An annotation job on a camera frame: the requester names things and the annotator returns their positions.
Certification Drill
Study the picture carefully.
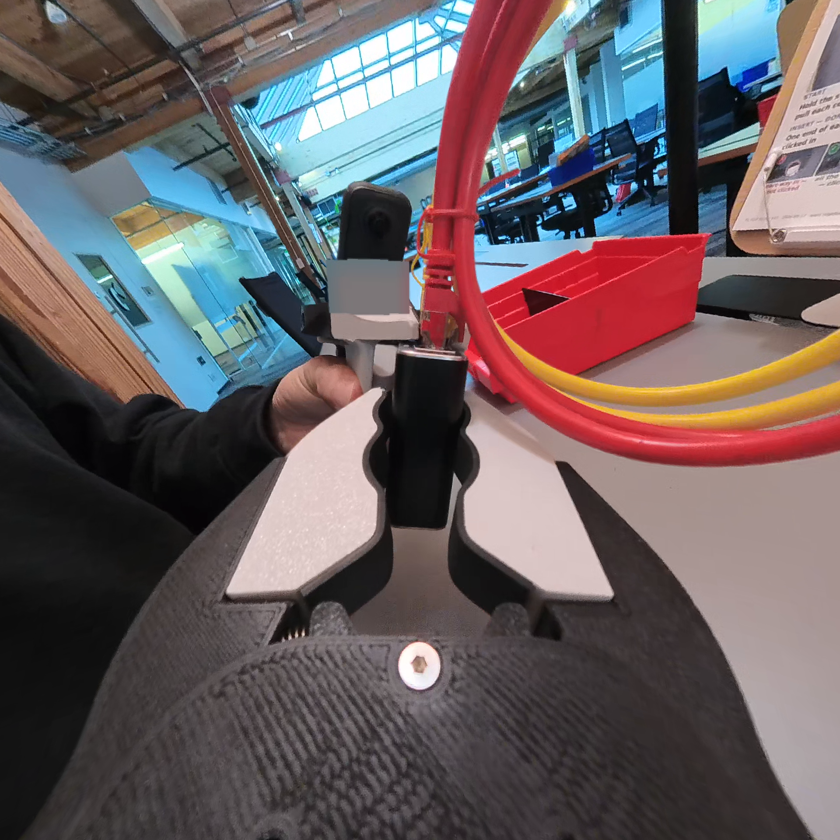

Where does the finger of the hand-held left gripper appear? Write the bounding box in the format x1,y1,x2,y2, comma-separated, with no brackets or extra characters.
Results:
327,311,422,395

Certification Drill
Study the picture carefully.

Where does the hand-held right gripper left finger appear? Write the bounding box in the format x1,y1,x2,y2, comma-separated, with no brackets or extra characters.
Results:
224,387,395,613

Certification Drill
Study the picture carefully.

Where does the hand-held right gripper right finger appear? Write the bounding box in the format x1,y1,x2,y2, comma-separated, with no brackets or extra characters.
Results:
449,403,616,613

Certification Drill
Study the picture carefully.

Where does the red ethernet cable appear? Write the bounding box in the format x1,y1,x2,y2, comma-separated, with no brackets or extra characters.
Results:
420,0,840,468

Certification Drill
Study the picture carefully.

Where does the black port adapter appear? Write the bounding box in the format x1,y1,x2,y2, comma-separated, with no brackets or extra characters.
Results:
387,346,469,531

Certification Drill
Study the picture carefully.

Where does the yellow ethernet cable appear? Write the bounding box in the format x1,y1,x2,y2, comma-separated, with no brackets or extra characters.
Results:
410,0,840,429

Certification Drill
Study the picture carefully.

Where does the person's left forearm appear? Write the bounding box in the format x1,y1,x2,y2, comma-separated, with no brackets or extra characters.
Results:
125,384,284,532

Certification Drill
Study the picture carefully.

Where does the person's left hand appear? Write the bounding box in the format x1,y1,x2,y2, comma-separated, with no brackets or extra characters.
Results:
271,357,364,456

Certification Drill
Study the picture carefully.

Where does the black office chair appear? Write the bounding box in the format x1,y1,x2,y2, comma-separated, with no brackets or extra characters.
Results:
238,271,324,360

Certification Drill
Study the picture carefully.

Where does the white desk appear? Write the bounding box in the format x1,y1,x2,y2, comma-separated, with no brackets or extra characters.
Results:
407,235,624,309

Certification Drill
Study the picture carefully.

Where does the black bin divider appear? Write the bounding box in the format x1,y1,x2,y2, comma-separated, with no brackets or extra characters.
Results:
521,287,571,317

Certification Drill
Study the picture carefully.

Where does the blue storage bin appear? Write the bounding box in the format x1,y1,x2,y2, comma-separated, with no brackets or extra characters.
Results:
548,146,596,189

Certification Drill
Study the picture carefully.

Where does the red plastic bin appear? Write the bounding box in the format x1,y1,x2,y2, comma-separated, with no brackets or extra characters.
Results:
466,233,713,404

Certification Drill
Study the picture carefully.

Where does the wood-top office desk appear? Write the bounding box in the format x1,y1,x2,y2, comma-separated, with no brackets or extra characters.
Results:
479,154,634,240

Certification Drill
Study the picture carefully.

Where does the person's black sweatshirt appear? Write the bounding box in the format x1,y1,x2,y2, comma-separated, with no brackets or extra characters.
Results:
0,314,198,840

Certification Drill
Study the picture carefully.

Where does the black flat pad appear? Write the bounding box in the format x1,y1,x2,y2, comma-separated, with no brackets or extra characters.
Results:
696,274,840,324

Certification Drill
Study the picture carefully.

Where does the black pole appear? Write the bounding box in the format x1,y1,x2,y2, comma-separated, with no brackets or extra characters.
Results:
660,0,701,237

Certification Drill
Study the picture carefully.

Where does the white stand base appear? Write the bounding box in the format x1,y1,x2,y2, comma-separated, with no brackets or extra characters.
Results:
799,292,840,327

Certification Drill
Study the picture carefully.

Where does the printed instruction sheet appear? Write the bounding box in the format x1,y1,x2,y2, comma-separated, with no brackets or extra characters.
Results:
728,0,840,258

